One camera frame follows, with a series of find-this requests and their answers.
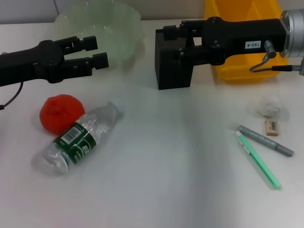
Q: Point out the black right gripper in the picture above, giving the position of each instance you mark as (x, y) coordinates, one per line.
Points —
(237, 35)

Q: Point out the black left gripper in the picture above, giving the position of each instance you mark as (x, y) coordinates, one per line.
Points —
(28, 64)

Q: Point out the orange fruit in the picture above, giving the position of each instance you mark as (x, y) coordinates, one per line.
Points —
(57, 114)

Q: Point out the clear green-label water bottle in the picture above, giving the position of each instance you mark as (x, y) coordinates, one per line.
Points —
(78, 140)

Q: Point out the white paper ball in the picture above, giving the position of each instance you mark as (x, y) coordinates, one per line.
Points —
(269, 105)

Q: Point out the beige eraser with barcode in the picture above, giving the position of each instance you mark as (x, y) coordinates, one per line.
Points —
(272, 127)

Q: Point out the grey marker pen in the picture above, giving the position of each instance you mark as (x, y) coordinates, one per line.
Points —
(263, 139)

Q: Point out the mint green pen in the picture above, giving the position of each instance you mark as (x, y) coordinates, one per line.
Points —
(259, 161)

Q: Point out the black mesh pen holder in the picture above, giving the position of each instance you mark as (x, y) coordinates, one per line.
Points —
(173, 76)

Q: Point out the pale green glass fruit plate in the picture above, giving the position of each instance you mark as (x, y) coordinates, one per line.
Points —
(118, 28)

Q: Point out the yellow plastic bin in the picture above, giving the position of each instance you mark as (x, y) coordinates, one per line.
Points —
(237, 9)

